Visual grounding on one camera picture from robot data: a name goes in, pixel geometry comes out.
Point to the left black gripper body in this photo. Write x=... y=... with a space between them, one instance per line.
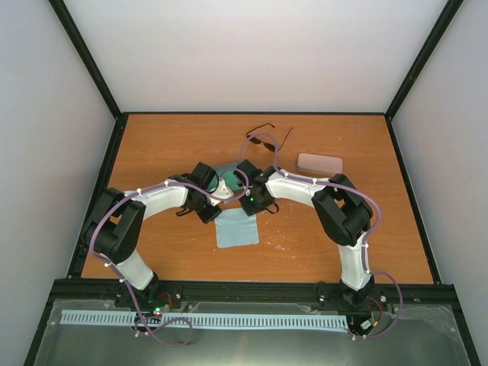
x=203 y=213

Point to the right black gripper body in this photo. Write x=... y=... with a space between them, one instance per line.
x=255 y=205

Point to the light-blue cleaning cloth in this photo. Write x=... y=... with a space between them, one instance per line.
x=235 y=228

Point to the grey-blue glasses case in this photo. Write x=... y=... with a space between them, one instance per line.
x=233 y=176

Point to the dark aviator sunglasses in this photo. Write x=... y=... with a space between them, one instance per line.
x=269 y=135

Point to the pink glasses case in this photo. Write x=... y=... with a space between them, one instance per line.
x=319 y=164

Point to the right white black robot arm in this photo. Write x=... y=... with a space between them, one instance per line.
x=343 y=212

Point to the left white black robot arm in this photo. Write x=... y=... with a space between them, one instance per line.
x=112 y=229

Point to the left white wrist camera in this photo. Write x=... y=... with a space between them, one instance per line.
x=221 y=194

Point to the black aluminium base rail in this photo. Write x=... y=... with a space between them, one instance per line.
x=323 y=296

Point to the black cage frame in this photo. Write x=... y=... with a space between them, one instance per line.
x=95 y=72

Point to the light-blue slotted cable duct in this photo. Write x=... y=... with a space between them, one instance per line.
x=214 y=321

